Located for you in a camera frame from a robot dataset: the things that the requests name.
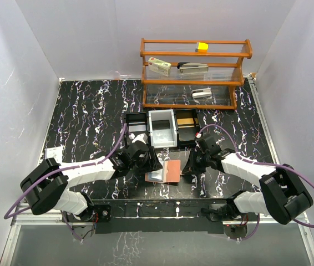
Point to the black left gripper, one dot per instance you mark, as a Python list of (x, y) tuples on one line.
[(152, 164)]

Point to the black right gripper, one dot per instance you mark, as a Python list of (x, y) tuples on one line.
[(191, 167)]

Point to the pink leather card holder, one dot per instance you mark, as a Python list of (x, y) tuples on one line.
[(170, 173)]

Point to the black white organizer tray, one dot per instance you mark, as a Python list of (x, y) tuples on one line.
[(162, 129)]

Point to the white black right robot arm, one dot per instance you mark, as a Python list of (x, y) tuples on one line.
[(282, 194)]

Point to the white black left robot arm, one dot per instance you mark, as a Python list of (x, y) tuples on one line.
[(49, 185)]

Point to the grey card in tray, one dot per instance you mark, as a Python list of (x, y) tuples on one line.
[(135, 128)]

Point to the gold card in tray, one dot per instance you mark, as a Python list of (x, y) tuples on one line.
[(186, 122)]

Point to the white hole punch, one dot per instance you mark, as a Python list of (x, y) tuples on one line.
[(201, 93)]

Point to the orange wooden shelf rack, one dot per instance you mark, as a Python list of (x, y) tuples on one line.
[(224, 58)]

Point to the white paper label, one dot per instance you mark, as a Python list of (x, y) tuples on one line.
[(55, 152)]

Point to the white staples box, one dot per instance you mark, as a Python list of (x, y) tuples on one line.
[(159, 66)]

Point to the grey black stapler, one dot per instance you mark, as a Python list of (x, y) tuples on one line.
[(186, 68)]

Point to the yellow white small box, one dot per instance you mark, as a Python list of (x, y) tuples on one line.
[(201, 47)]

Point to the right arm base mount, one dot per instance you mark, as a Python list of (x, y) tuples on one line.
[(234, 222)]

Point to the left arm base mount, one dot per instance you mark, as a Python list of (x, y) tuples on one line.
[(94, 213)]

